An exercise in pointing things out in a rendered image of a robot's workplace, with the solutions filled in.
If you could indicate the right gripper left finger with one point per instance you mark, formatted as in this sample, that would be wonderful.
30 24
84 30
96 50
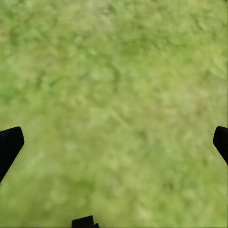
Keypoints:
11 142

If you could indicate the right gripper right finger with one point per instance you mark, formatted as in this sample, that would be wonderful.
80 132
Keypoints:
220 141

